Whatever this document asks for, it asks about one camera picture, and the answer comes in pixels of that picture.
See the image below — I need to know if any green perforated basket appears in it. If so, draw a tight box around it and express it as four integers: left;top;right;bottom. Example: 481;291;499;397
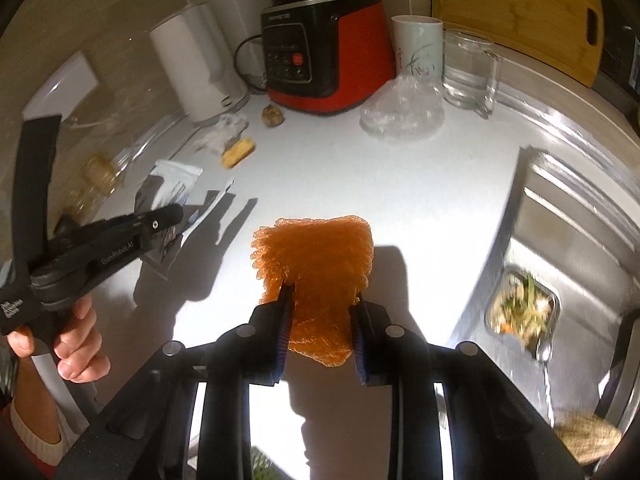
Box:
252;445;283;480

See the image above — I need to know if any torn white packet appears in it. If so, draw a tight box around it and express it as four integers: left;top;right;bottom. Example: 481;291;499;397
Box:
134;159;236;281

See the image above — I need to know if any white crumpled tissue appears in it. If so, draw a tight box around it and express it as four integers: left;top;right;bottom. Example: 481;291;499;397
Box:
192;114;249;153

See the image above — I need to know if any person's left forearm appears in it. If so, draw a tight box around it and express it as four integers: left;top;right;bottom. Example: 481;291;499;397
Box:
0;395;78;480

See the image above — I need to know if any clear crumpled plastic wrap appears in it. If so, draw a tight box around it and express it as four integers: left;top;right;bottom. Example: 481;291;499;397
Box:
360;72;446;143

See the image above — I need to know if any person's left hand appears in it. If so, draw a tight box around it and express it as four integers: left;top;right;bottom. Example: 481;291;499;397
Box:
7;295;112;385

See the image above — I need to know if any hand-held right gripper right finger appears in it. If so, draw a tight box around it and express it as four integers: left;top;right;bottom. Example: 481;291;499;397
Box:
348;300;586;480

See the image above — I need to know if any wooden cutting board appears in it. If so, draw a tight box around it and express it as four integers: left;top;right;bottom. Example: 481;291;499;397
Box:
431;0;601;88

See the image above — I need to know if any sink strainer with scraps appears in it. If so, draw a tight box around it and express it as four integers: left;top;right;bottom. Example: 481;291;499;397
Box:
484;266;561;363

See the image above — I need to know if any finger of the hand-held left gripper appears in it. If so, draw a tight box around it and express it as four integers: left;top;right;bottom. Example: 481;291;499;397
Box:
126;204;184;242

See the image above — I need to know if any white electric kettle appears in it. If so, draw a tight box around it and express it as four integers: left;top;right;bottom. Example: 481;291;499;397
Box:
149;2;250;123

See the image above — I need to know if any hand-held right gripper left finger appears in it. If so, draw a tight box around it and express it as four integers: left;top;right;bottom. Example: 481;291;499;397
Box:
55;285;296;480

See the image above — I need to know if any amber glass cup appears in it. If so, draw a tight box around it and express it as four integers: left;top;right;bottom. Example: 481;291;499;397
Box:
80;155;126;196
62;187;101;226

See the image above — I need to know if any clear glass mug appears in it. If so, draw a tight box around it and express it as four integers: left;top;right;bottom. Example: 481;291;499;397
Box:
442;29;503;120

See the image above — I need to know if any black and red blender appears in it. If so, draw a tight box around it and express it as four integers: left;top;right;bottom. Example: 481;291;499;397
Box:
260;0;396;115

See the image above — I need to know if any white printed cup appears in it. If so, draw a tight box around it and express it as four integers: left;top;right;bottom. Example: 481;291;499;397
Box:
391;15;444;78

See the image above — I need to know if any orange foam net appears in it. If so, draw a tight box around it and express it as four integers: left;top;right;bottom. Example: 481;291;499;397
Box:
250;214;376;367

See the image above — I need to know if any black power cable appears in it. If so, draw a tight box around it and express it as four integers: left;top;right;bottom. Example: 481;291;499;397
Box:
234;34;268;92

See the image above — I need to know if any steel sink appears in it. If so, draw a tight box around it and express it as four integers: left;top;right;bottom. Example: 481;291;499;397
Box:
452;145;640;431

